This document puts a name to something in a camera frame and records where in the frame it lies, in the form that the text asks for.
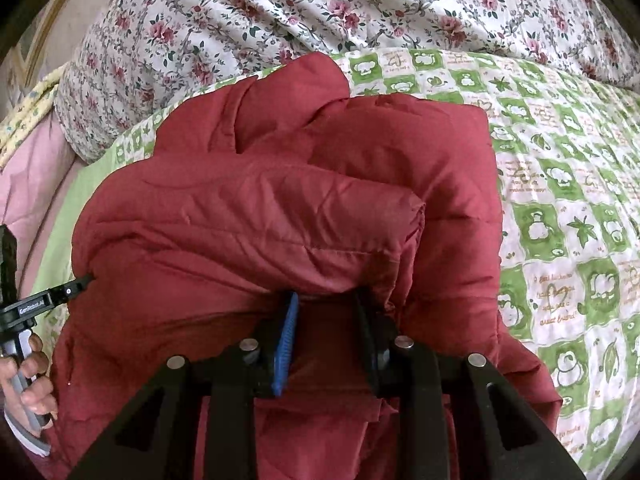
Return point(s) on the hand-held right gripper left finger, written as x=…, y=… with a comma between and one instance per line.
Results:
x=285, y=340

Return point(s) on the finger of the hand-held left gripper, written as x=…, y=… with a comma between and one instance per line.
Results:
x=72, y=288

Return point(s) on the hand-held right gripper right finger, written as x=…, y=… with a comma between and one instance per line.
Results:
x=369, y=345

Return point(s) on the dark red puffer jacket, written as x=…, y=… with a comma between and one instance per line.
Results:
x=280, y=200

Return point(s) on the person's left hand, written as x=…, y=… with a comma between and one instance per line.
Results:
x=37, y=366

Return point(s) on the light green bed sheet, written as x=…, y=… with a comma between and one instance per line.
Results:
x=65, y=220

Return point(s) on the pink pillow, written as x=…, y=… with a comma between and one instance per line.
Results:
x=30, y=195

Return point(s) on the yellow patterned cloth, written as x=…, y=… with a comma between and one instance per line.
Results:
x=25, y=110

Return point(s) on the green checked printed blanket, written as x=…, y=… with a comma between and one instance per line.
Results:
x=560, y=180

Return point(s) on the floral rose quilt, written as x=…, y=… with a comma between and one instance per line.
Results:
x=300, y=5

